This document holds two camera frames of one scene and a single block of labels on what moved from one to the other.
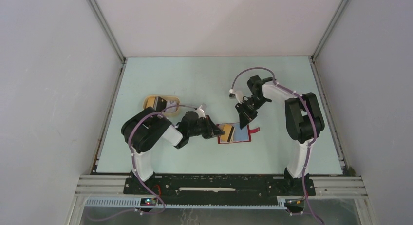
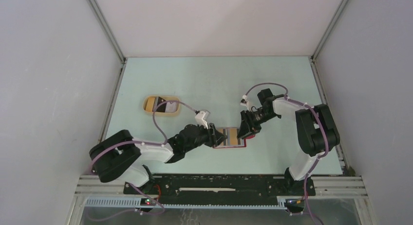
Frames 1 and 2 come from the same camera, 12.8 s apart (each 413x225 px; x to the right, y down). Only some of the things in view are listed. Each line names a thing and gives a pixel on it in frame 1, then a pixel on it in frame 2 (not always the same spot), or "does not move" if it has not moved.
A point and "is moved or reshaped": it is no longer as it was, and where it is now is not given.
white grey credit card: x=171 y=103 does not move
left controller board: x=148 y=201 does not move
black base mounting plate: x=218 y=189 does not move
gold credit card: x=151 y=102 to x=233 y=139
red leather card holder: x=234 y=133 is moved or reshaped
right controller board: x=294 y=203 does not move
